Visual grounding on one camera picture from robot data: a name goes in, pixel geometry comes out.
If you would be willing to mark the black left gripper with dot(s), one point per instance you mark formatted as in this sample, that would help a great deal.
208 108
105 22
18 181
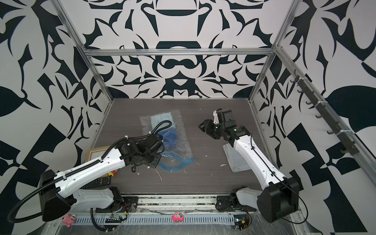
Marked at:
158 158

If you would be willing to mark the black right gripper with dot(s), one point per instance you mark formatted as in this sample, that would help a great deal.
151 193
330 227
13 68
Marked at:
206 127

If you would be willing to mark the blue towel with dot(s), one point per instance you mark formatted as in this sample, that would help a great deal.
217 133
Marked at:
169 138

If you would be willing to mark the light teal towel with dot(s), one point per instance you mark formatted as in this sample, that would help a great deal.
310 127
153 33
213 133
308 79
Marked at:
158 118

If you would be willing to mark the clear vacuum bag blue zip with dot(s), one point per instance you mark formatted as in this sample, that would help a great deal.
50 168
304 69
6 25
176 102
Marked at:
177 154

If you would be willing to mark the grey towel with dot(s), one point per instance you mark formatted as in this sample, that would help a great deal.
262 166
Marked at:
236 162

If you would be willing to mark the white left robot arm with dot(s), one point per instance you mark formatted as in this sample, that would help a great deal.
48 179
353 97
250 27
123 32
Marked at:
64 191

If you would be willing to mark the red yellow toy figure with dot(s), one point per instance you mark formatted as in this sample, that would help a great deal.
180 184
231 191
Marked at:
112 173

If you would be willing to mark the black remote control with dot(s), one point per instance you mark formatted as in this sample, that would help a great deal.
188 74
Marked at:
100 182

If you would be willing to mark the green circuit board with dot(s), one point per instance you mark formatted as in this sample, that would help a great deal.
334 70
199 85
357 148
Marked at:
244 223

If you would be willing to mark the pink plush toy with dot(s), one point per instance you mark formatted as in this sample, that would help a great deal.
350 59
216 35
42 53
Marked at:
68 220

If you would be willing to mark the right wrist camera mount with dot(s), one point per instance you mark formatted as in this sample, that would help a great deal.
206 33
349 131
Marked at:
215 116

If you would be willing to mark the wooden picture frame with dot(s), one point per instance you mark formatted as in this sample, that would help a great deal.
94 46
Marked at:
94 153

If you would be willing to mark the pink toy on rail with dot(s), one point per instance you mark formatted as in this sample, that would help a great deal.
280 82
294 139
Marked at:
178 217

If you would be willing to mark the white slotted cable duct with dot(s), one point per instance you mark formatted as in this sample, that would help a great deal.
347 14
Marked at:
158 219

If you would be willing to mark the grey wall hook rack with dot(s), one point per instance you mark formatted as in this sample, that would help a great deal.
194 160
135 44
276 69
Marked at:
337 126

